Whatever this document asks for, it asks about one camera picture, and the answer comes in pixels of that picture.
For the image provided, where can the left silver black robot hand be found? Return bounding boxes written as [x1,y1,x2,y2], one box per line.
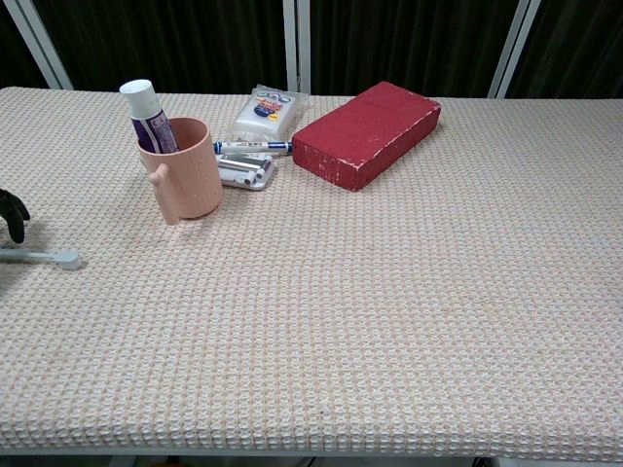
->
[0,189,32,245]

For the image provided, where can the grey toothbrush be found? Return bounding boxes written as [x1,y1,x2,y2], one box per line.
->
[0,247,82,271]

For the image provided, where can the purple white toothpaste tube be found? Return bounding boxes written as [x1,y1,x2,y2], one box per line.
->
[119,79,181,155]

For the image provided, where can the battery blister pack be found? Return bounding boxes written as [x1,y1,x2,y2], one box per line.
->
[215,151,276,193]

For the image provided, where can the blue white marker pen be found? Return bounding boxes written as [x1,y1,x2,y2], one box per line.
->
[212,138,295,157]

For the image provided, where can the white packet with blue print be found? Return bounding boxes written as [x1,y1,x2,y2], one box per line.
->
[228,84,310,144]

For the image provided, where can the beige waffle-weave tablecloth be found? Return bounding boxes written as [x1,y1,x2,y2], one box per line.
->
[0,86,623,463]

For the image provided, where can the red brick-shaped block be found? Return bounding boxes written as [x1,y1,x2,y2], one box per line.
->
[290,80,443,193]

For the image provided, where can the white metal frame post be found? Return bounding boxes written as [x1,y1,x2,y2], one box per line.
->
[488,0,542,99]
[9,0,75,91]
[283,0,312,96]

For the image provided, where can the pink cup with handle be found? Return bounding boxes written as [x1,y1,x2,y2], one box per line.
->
[136,116,225,227]

